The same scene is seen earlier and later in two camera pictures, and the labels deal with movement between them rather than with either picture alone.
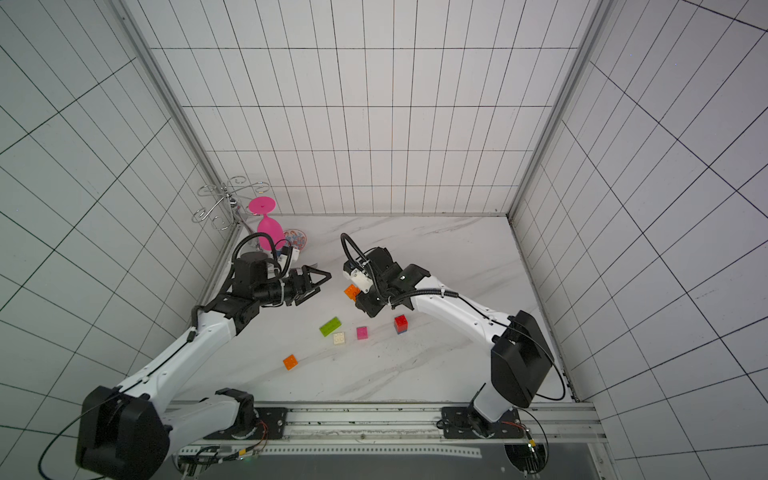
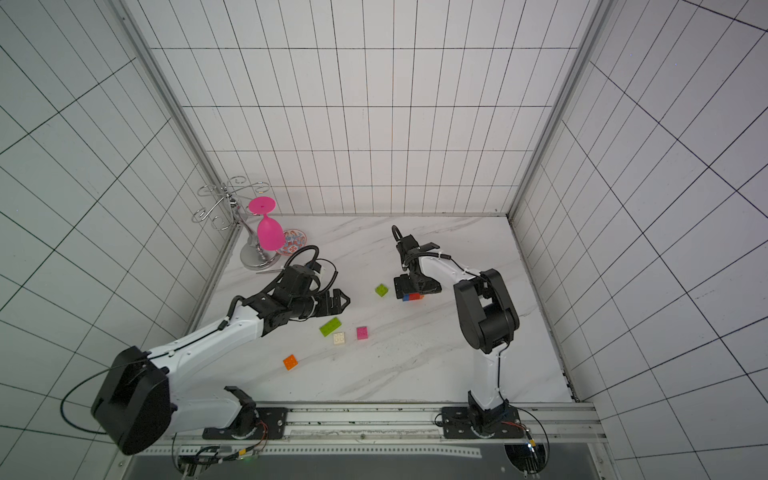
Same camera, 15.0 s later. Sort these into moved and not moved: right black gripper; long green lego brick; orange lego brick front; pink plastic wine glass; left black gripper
Moved: left black gripper; right black gripper
Not moved: pink plastic wine glass; orange lego brick front; long green lego brick
